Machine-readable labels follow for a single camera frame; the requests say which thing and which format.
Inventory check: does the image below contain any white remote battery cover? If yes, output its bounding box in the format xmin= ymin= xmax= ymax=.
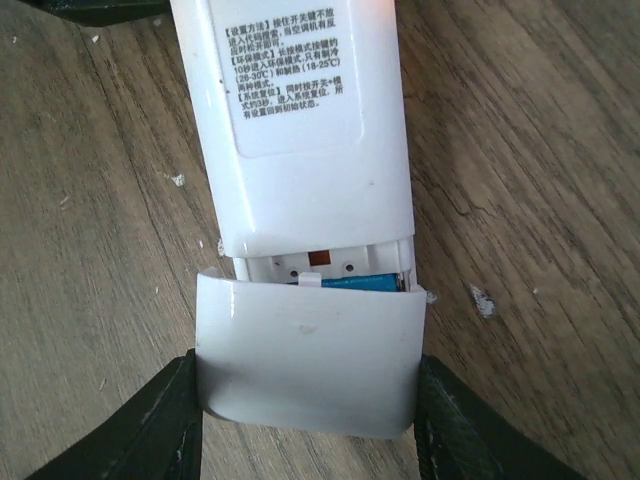
xmin=195 ymin=269 xmax=427 ymax=438

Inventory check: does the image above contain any white air conditioner remote control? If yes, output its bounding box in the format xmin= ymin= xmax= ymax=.
xmin=171 ymin=1 xmax=416 ymax=288

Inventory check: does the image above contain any blue battery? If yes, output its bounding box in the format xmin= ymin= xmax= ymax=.
xmin=321 ymin=274 xmax=402 ymax=292

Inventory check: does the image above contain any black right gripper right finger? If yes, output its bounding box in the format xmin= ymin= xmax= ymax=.
xmin=414 ymin=355 xmax=585 ymax=480

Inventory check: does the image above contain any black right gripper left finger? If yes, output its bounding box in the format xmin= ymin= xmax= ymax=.
xmin=29 ymin=349 xmax=203 ymax=480

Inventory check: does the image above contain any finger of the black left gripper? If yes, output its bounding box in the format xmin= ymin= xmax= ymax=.
xmin=37 ymin=0 xmax=171 ymax=25

